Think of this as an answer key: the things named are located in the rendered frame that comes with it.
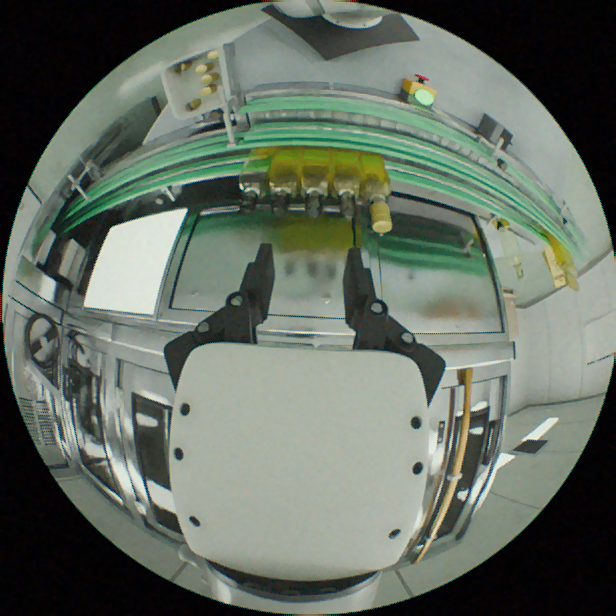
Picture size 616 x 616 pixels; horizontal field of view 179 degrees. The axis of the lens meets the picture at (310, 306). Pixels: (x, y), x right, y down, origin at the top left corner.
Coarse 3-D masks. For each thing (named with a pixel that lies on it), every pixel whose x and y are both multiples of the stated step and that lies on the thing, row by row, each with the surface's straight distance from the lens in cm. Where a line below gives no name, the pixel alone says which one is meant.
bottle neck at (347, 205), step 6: (342, 192) 40; (348, 192) 40; (342, 198) 39; (348, 198) 39; (354, 198) 40; (342, 204) 38; (348, 204) 38; (354, 204) 38; (342, 210) 37; (348, 210) 40; (354, 210) 38; (342, 216) 39; (348, 216) 39; (354, 216) 39
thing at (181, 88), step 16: (208, 48) 61; (176, 64) 69; (192, 64) 71; (224, 64) 60; (176, 80) 71; (192, 80) 72; (224, 80) 60; (176, 96) 70; (192, 96) 73; (208, 96) 71; (176, 112) 69; (192, 112) 68
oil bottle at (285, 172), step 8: (280, 152) 49; (288, 152) 48; (296, 152) 48; (280, 160) 46; (288, 160) 46; (296, 160) 45; (272, 168) 44; (280, 168) 43; (288, 168) 43; (296, 168) 43; (272, 176) 42; (280, 176) 41; (288, 176) 41; (296, 176) 41; (272, 184) 41; (280, 184) 41; (288, 184) 41; (296, 184) 41; (272, 192) 42; (296, 192) 43
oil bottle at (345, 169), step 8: (336, 152) 48; (344, 152) 49; (352, 152) 49; (336, 160) 45; (344, 160) 46; (352, 160) 46; (336, 168) 43; (344, 168) 43; (352, 168) 44; (336, 176) 41; (344, 176) 41; (352, 176) 42; (360, 176) 42; (336, 184) 41; (344, 184) 40; (352, 184) 41; (360, 184) 42; (336, 192) 41
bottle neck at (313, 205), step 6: (306, 192) 41; (312, 192) 40; (318, 192) 40; (306, 198) 39; (312, 198) 38; (318, 198) 39; (306, 204) 38; (312, 204) 37; (318, 204) 38; (306, 210) 38; (312, 210) 40; (318, 210) 38; (312, 216) 39
